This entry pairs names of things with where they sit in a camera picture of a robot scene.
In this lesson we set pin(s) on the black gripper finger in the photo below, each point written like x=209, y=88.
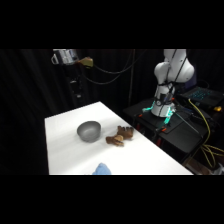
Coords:
x=80, y=92
x=76, y=93

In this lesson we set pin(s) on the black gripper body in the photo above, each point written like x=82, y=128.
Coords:
x=74, y=75

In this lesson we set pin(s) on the brown plush deer toy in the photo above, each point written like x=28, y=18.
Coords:
x=120, y=136

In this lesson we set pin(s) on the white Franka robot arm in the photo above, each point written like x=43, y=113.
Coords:
x=173, y=70

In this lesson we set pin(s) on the grey metal bowl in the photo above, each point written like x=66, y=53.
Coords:
x=89, y=130

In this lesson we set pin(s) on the blue cloth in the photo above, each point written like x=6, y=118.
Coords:
x=102, y=169

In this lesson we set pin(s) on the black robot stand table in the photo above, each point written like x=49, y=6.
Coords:
x=181, y=131

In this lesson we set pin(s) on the black laptop with lit keyboard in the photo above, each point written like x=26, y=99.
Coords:
x=201, y=94

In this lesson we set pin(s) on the small yellow object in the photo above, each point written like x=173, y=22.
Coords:
x=217, y=108

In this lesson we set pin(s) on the tan wrist camera box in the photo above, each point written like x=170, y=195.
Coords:
x=86, y=61

